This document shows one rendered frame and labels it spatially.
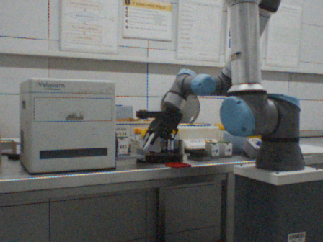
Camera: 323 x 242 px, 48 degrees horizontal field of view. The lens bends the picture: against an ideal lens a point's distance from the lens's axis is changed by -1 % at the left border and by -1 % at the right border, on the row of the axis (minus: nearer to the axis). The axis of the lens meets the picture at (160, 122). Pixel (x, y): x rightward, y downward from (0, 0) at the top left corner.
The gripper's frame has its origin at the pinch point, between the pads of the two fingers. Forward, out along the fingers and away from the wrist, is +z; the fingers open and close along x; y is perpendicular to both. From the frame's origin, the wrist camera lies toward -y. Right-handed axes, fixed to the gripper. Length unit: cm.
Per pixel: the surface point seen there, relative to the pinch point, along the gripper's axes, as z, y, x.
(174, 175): 2.2, 11.5, -8.5
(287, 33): -120, 79, 58
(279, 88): -87, 94, 60
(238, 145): -24.3, 42.4, 6.4
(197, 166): -4.5, 18.4, -8.4
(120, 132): -5.1, -1.7, 25.1
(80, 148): 9.3, -22.2, -4.4
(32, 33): -28, -51, 60
